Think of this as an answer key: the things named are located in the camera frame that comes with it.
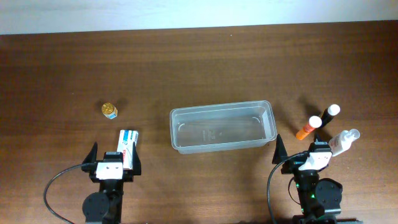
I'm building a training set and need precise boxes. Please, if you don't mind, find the black cable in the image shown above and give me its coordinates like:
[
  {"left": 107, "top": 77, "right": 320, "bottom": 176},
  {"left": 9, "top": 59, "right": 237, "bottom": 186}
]
[
  {"left": 43, "top": 162, "right": 94, "bottom": 224},
  {"left": 266, "top": 152, "right": 308, "bottom": 224}
]

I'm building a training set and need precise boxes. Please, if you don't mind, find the right black cable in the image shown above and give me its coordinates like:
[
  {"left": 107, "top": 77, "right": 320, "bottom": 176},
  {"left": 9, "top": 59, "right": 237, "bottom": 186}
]
[{"left": 266, "top": 152, "right": 308, "bottom": 224}]

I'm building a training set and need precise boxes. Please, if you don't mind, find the orange tube white cap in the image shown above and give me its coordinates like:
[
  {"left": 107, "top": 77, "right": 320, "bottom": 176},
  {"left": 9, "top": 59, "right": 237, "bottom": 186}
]
[{"left": 295, "top": 116, "right": 322, "bottom": 140}]

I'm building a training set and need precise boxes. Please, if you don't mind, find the left black cable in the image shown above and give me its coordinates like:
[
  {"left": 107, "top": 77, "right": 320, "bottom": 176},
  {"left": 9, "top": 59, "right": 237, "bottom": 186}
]
[{"left": 43, "top": 162, "right": 94, "bottom": 224}]

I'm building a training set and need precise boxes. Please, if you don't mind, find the white pump bottle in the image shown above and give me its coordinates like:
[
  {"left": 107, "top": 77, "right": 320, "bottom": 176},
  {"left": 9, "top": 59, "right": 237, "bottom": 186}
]
[{"left": 328, "top": 129, "right": 361, "bottom": 157}]

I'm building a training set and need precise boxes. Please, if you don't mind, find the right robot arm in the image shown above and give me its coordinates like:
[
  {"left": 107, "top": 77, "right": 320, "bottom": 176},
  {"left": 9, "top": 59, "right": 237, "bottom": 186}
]
[{"left": 267, "top": 135, "right": 343, "bottom": 224}]

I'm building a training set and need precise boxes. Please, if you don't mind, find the white Panadol medicine box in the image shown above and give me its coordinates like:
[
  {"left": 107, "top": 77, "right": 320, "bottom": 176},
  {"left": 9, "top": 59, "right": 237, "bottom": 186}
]
[{"left": 117, "top": 129, "right": 139, "bottom": 170}]

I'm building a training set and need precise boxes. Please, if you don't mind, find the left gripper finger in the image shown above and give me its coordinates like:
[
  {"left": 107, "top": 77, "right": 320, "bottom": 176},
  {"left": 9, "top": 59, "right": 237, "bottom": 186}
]
[
  {"left": 132, "top": 143, "right": 141, "bottom": 175},
  {"left": 82, "top": 142, "right": 98, "bottom": 164}
]

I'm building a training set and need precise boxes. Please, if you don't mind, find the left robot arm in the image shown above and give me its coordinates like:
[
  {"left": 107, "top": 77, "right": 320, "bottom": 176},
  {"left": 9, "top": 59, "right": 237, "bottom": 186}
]
[{"left": 81, "top": 143, "right": 141, "bottom": 224}]

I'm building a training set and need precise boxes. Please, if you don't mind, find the small gold lid jar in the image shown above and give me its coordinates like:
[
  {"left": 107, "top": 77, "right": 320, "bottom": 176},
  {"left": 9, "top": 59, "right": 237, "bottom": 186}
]
[{"left": 101, "top": 103, "right": 118, "bottom": 119}]

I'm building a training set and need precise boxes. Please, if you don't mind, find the black tube white cap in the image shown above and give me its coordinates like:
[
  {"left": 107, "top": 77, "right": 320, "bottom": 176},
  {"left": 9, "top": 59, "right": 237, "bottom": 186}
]
[{"left": 320, "top": 104, "right": 341, "bottom": 128}]

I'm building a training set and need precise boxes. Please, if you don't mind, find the clear plastic container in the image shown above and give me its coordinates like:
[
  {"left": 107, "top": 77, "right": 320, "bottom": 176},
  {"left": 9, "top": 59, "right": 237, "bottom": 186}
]
[{"left": 170, "top": 100, "right": 277, "bottom": 154}]

